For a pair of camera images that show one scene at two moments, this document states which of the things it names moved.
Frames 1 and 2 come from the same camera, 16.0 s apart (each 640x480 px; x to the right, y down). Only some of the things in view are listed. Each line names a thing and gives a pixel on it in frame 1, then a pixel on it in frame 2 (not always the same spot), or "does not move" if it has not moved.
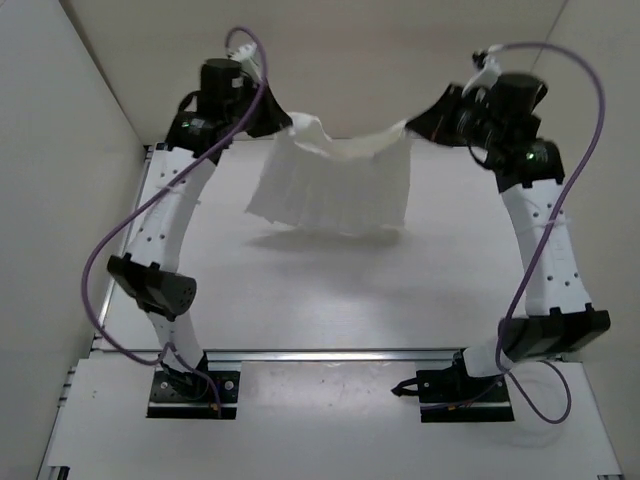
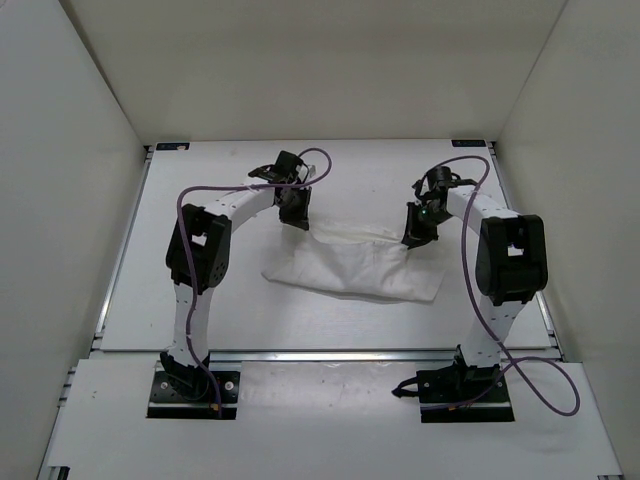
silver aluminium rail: (329, 355) does not move
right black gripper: (434, 127) → (416, 235)
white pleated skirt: (358, 184) → (361, 257)
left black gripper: (276, 116) → (297, 218)
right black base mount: (451, 395) does not move
